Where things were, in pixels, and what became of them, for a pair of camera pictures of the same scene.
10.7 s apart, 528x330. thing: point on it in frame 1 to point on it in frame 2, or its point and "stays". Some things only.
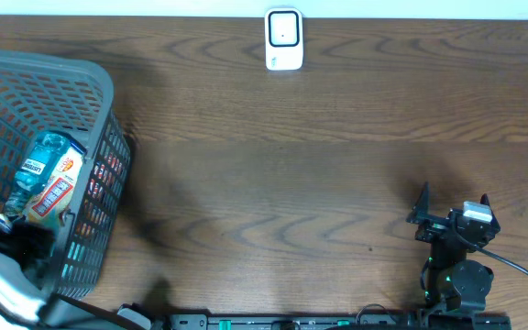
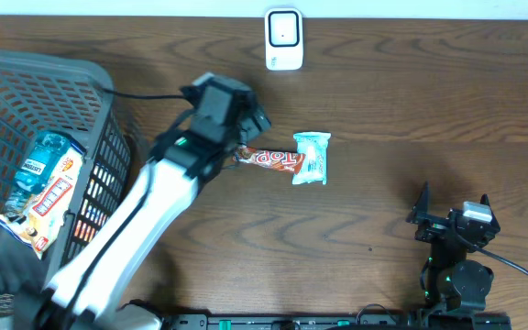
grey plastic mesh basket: [17, 93] stays
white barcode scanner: [283, 38] stays
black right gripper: [432, 227] stays
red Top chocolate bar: [104, 175] to [285, 161]
